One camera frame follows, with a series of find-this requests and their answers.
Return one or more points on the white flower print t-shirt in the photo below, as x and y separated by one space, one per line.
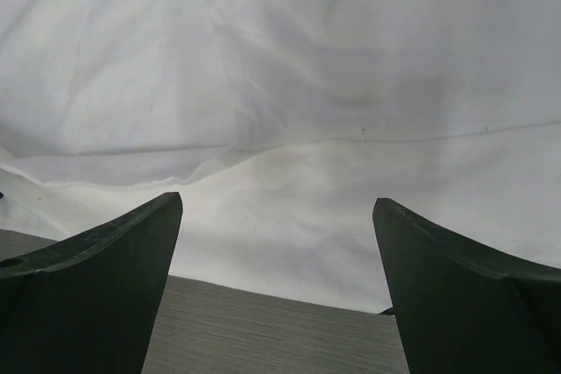
280 123

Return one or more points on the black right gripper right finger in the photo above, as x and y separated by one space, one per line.
462 306

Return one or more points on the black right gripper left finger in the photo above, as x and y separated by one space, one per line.
88 304

